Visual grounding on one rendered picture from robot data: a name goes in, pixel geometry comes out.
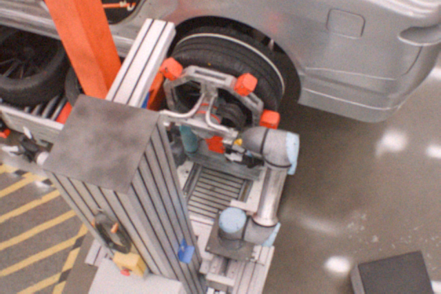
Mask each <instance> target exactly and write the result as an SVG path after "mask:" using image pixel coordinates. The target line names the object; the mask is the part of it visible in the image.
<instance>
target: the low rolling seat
mask: <svg viewBox="0 0 441 294"><path fill-rule="evenodd" d="M350 275H351V282H350V284H349V285H348V287H349V288H354V291H355V292H354V293H355V294H435V292H434V290H433V286H432V284H431V279H430V277H429V273H428V270H427V266H426V264H425V262H424V258H423V256H422V251H421V250H419V249H418V250H415V251H412V252H407V253H401V254H400V255H393V256H389V257H386V258H382V259H377V260H370V262H363V263H359V264H357V265H355V267H354V268H353V270H352V272H351V273H350Z"/></svg>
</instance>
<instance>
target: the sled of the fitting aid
mask: <svg viewBox="0 0 441 294"><path fill-rule="evenodd" d="M188 159H189V161H192V162H197V163H199V164H201V165H203V166H206V167H211V168H213V169H218V170H221V171H224V172H228V173H231V174H234V175H238V176H240V177H242V178H247V179H250V180H253V181H256V182H260V179H261V176H262V174H263V170H264V167H262V163H260V164H259V165H258V166H255V167H254V168H252V169H248V168H244V167H241V166H238V165H235V164H233V163H227V162H226V161H223V160H219V159H216V158H211V157H209V156H204V155H201V154H200V153H197V155H196V156H188Z"/></svg>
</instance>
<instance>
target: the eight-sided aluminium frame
mask: <svg viewBox="0 0 441 294"><path fill-rule="evenodd" d="M208 76H210V77H208ZM211 77H213V78H211ZM189 80H193V81H196V82H199V83H205V84H208V85H213V86H216V87H220V88H223V89H226V90H228V91H229V92H231V94H232V95H233V96H235V97H236V98H237V99H238V100H240V101H241V102H242V103H243V104H244V105H245V106H247V107H248V108H249V109H250V110H251V111H252V123H249V124H248V125H243V128H242V130H241V131H238V139H241V138H242V135H243V133H244V131H247V130H248V129H249V128H252V127H260V118H261V116H262V113H263V102H262V101H261V100H260V99H259V98H258V97H256V96H254V95H253V94H252V93H250V94H248V95H246V96H244V97H242V96H241V95H240V94H238V92H235V91H234V90H233V89H234V86H235V84H236V83H237V80H238V79H237V78H234V77H233V76H230V75H226V74H221V73H218V72H213V71H210V70H207V69H203V68H201V67H198V66H192V65H191V66H188V67H187V68H185V70H182V72H181V74H180V76H179V77H178V78H177V79H174V81H169V80H168V78H167V80H166V81H165V83H164V85H163V86H164V89H165V95H166V98H167V104H168V107H169V109H170V110H171V111H173V112H177V114H185V113H188V112H189V111H190V109H189V108H188V107H186V106H185V105H184V104H182V103H181V102H180V101H179V99H178V94H177V90H176V86H178V85H181V84H183V83H186V82H188V81H189ZM238 139H237V140H238Z"/></svg>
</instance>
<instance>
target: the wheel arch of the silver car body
mask: <svg viewBox="0 0 441 294"><path fill-rule="evenodd" d="M218 17H220V21H219V27H221V28H225V27H227V26H229V25H230V24H232V19H233V18H230V17H224V16H219V15H210V14H206V15H197V16H193V17H189V18H186V19H183V21H181V22H179V23H177V24H176V25H175V26H174V27H175V31H176V33H175V35H174V37H173V39H172V42H171V44H170V46H169V48H168V50H167V52H166V54H165V60H167V59H170V57H171V55H172V52H173V51H174V48H175V47H176V45H177V43H178V41H180V39H181V37H182V36H183V35H184V34H185V33H187V32H189V31H191V30H193V29H196V28H201V27H217V22H218ZM234 20H237V19H234ZM237 21H240V20H237ZM241 22H242V25H241V27H244V28H250V29H254V30H259V29H257V28H255V27H253V26H250V25H248V24H246V23H245V22H243V21H241ZM259 31H260V30H259ZM261 32H262V31H261ZM263 33H264V32H263ZM264 34H265V33H264ZM266 35H267V34H266ZM268 37H269V38H270V36H269V35H268ZM270 39H271V40H272V41H273V51H276V52H278V53H281V54H287V55H288V53H287V52H286V51H285V50H284V49H283V48H282V47H281V46H280V45H279V44H278V43H277V42H276V41H274V40H273V39H272V38H270ZM288 56H289V55H288ZM289 58H290V59H291V57H290V56H289ZM291 60H292V59H291ZM292 62H293V60H292ZM293 64H294V62H293ZM294 66H295V64H294ZM295 68H296V66H295ZM296 71H297V72H298V74H299V78H300V86H301V91H300V96H299V97H298V102H297V104H299V103H300V100H301V97H302V80H301V77H300V73H299V71H298V70H297V68H296Z"/></svg>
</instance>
